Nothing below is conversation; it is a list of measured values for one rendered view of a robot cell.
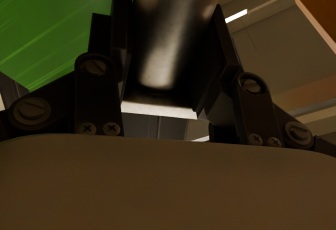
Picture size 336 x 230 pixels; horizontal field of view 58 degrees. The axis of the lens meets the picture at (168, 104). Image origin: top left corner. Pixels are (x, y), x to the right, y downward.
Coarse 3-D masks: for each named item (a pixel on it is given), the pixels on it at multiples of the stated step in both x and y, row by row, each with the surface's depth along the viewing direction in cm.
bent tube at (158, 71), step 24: (144, 0) 10; (168, 0) 10; (192, 0) 10; (216, 0) 10; (144, 24) 11; (168, 24) 10; (192, 24) 10; (144, 48) 11; (168, 48) 11; (192, 48) 12; (144, 72) 12; (168, 72) 12; (144, 96) 13; (168, 96) 13
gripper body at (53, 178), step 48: (0, 144) 6; (48, 144) 6; (96, 144) 7; (144, 144) 7; (192, 144) 7; (240, 144) 8; (0, 192) 5; (48, 192) 6; (96, 192) 6; (144, 192) 6; (192, 192) 6; (240, 192) 6; (288, 192) 7
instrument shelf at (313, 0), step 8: (296, 0) 68; (304, 0) 62; (312, 0) 61; (320, 0) 59; (328, 0) 58; (304, 8) 62; (312, 8) 59; (320, 8) 57; (328, 8) 56; (312, 16) 57; (320, 16) 55; (328, 16) 54; (312, 24) 61; (320, 24) 54; (328, 24) 52; (320, 32) 56; (328, 32) 51; (328, 40) 52
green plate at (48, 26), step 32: (0, 0) 17; (32, 0) 17; (64, 0) 17; (96, 0) 18; (0, 32) 19; (32, 32) 19; (64, 32) 19; (0, 64) 21; (32, 64) 21; (64, 64) 21
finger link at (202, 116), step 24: (216, 24) 12; (216, 48) 11; (192, 72) 13; (216, 72) 11; (192, 96) 13; (216, 96) 11; (216, 120) 11; (288, 120) 10; (288, 144) 10; (312, 144) 10
